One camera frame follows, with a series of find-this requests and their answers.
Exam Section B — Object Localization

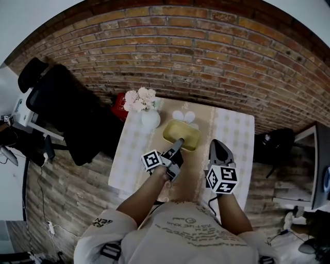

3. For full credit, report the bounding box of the white ceramic vase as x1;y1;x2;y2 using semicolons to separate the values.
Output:
141;109;161;129

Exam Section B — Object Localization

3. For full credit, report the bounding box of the white rounded ornament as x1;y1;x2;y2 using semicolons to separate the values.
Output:
172;110;200;130

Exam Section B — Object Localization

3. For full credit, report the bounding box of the black strap buckle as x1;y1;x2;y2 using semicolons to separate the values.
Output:
100;241;122;261

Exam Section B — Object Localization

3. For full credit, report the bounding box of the beige table runner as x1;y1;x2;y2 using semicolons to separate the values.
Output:
151;99;216;206

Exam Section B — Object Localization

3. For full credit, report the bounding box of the person's left forearm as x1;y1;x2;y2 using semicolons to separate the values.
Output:
115;164;171;228

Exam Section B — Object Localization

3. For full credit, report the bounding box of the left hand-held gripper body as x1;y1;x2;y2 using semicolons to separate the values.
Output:
140;146;185;184

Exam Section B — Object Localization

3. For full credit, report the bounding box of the white framed side desk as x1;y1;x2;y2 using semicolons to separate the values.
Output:
272;123;330;211

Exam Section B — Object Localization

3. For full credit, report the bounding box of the white power adapter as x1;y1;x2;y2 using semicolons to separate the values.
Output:
46;220;57;236

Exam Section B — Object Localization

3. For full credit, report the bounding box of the red box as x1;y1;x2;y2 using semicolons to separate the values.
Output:
110;92;130;121

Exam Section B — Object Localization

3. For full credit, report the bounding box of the black office chair with headrest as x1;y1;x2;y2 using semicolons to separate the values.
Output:
17;57;125;167

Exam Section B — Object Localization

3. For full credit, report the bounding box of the black backpack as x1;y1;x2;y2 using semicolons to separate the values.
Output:
253;127;296;179

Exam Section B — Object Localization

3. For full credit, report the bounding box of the pale pink flower bouquet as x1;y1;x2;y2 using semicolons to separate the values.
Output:
123;87;157;113

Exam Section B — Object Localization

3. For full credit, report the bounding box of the person's white printed shirt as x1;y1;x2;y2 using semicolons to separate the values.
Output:
73;200;274;264

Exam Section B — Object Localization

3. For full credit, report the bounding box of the person's right forearm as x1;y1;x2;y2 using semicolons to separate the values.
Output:
216;192;255;236

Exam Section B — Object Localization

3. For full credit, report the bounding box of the table with checked cloth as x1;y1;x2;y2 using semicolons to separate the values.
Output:
107;97;256;223

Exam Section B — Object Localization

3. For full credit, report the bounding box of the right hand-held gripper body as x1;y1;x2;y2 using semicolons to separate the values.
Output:
204;160;238;195

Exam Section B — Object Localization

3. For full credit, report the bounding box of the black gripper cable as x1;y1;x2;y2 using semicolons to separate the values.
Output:
207;194;224;223

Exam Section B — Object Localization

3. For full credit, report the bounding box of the black floor cable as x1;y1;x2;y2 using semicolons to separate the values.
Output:
21;157;29;222

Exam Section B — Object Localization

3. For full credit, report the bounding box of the yellow rectangular tray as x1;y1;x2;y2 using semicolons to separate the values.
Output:
162;119;202;153

